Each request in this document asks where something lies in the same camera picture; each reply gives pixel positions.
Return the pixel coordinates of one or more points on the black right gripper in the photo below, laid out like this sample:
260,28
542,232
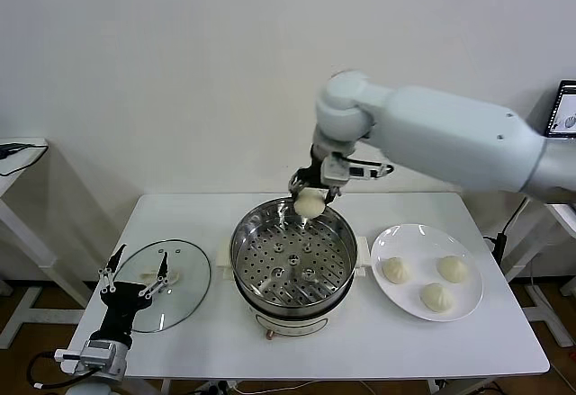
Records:
316,174

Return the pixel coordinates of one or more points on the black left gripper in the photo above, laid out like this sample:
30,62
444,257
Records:
123,298

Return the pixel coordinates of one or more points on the white steamed baozi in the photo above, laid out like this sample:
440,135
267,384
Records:
436,298
308,205
453,270
396,271

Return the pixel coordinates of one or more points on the round glass pot lid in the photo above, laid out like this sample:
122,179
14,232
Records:
189,278

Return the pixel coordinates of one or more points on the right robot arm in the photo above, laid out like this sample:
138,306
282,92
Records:
450,134

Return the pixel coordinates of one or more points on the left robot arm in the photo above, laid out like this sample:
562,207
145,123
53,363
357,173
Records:
108,363

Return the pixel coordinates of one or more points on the perforated stainless steamer basket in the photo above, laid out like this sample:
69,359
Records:
252,251

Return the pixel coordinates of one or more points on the white round plate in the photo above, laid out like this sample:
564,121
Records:
387,242

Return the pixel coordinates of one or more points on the white side table with adapter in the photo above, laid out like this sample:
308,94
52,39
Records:
27,161

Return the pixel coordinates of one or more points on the white side table with laptop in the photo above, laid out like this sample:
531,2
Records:
562,219

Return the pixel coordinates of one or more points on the dark grey open laptop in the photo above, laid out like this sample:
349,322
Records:
564,111

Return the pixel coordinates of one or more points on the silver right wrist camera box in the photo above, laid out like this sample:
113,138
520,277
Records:
335,171

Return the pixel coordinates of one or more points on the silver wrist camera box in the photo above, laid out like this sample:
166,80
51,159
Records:
335,171
99,345

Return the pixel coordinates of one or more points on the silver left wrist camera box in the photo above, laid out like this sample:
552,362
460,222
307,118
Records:
99,345

